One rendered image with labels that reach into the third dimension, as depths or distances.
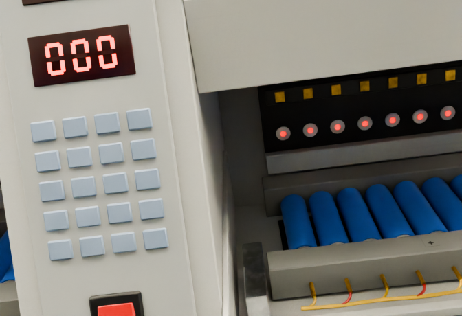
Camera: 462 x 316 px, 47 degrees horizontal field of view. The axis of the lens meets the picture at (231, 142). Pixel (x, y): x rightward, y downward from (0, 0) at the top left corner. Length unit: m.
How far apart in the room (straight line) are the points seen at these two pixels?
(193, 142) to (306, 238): 0.13
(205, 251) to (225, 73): 0.08
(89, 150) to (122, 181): 0.02
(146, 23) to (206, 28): 0.03
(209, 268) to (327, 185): 0.17
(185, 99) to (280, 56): 0.05
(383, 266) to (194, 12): 0.18
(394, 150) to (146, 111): 0.23
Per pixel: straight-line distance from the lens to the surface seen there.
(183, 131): 0.24
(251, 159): 0.44
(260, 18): 0.25
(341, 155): 0.41
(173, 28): 0.24
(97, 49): 0.24
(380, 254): 0.32
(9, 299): 0.35
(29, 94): 0.25
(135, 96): 0.24
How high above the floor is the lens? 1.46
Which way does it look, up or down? 3 degrees down
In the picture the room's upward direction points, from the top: 7 degrees counter-clockwise
